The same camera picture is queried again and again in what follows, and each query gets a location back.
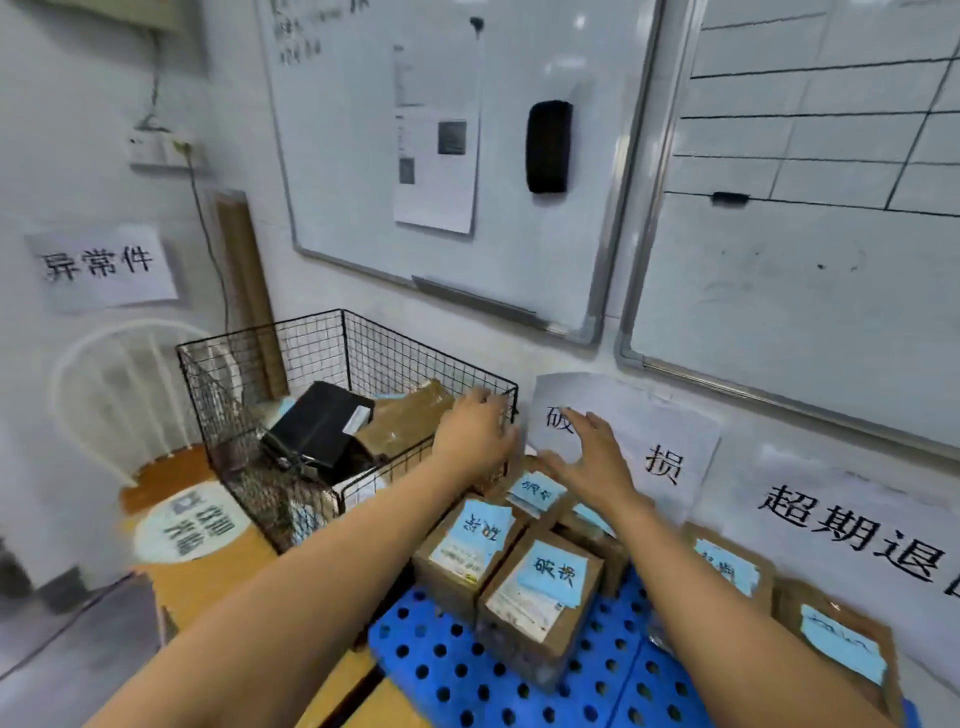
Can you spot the person's right hand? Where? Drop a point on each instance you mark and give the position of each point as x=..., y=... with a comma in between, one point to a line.
x=596, y=472

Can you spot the person's left hand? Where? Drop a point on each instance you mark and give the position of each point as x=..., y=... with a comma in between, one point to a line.
x=472, y=439

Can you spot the person's left thumb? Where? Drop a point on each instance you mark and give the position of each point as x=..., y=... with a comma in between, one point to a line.
x=512, y=441

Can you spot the person's right thumb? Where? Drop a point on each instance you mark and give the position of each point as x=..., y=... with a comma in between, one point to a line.
x=553, y=465

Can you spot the person's right forearm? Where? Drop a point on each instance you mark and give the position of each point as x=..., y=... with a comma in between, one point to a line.
x=720, y=637

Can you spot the person's left forearm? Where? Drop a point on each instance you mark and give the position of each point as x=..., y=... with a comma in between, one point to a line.
x=300, y=600

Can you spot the brown paper packet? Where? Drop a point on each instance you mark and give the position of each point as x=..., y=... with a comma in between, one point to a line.
x=405, y=420

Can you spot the white packet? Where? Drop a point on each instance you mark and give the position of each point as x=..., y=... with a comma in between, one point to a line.
x=358, y=489

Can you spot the whiteboard with paper sheet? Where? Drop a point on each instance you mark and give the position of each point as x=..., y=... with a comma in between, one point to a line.
x=525, y=247

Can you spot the black wrapped package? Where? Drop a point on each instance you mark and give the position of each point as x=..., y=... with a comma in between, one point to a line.
x=315, y=427

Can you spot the blue perforated plastic pallet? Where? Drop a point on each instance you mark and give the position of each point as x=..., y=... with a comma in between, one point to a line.
x=465, y=675

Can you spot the white printed paper sheet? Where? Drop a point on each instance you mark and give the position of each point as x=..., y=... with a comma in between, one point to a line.
x=435, y=187

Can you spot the whiteboard with drawn grid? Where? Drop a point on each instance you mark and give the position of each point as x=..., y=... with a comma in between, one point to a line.
x=787, y=300

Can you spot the brown cardboard plank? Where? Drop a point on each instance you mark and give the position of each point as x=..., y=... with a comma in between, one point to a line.
x=251, y=300

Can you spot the black whiteboard eraser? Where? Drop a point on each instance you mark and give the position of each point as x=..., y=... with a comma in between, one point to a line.
x=549, y=146

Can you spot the black bar magnet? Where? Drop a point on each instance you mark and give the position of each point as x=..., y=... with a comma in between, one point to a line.
x=730, y=198

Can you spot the round white sticker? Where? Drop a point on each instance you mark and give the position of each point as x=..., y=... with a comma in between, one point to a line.
x=191, y=521

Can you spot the white wooden chair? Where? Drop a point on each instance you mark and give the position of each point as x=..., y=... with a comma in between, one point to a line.
x=112, y=390

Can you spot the grey metal panel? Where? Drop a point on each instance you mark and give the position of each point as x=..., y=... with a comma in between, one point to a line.
x=75, y=652

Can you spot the curled white paper wall sign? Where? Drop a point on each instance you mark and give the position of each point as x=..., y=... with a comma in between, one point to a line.
x=660, y=442

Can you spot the wide white paper wall sign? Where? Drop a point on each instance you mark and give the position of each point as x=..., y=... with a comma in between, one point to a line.
x=847, y=525

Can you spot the small white paper wall sign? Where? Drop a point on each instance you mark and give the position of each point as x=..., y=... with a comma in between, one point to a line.
x=101, y=266

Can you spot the white wall socket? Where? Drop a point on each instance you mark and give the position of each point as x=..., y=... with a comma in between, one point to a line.
x=157, y=148

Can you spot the beige wall box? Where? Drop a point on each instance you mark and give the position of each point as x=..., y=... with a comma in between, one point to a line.
x=120, y=11

